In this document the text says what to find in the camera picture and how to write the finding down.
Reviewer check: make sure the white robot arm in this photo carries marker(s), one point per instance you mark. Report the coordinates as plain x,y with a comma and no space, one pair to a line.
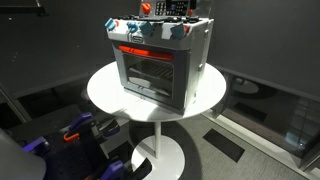
18,160

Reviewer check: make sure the grey toy stove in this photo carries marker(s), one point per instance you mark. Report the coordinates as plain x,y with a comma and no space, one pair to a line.
156,66

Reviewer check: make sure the grey stove side button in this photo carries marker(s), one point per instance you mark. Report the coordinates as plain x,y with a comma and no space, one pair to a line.
200,67
206,31

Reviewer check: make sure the blue stove knob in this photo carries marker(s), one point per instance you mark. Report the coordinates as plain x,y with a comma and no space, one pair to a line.
147,28
110,24
178,31
132,26

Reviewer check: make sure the red stove knob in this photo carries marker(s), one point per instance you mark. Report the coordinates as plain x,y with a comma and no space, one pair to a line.
146,8

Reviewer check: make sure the glass partition panel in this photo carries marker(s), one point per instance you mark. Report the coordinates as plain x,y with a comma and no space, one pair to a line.
276,116

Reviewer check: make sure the white round pedestal table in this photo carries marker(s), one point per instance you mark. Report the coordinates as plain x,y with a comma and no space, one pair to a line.
110,90

